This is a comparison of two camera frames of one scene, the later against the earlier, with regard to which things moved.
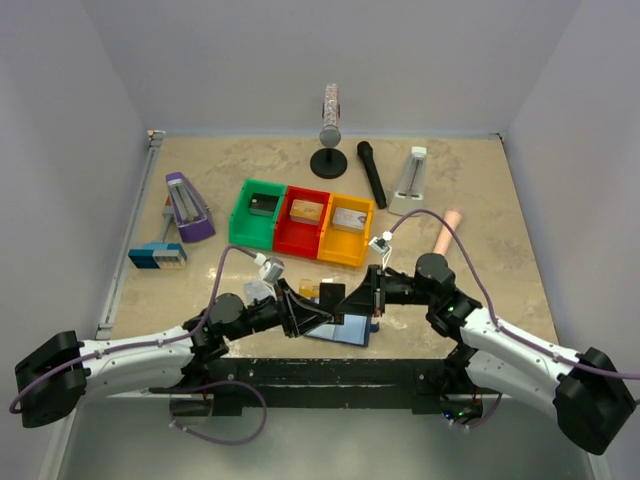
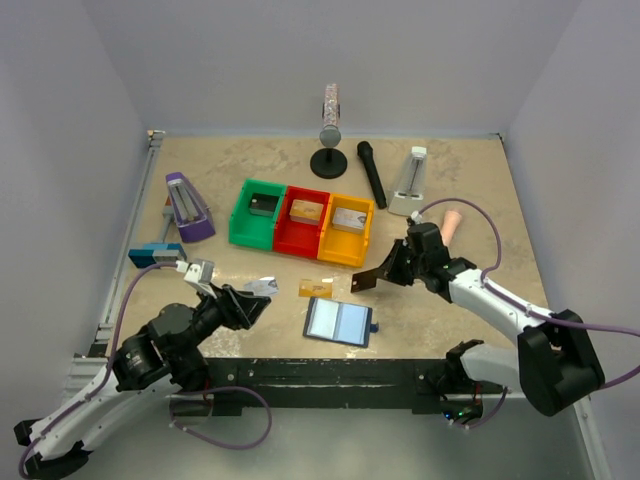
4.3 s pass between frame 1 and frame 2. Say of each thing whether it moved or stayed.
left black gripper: moved
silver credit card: stayed
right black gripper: moved
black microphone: stayed
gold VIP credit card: stayed
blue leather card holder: stayed
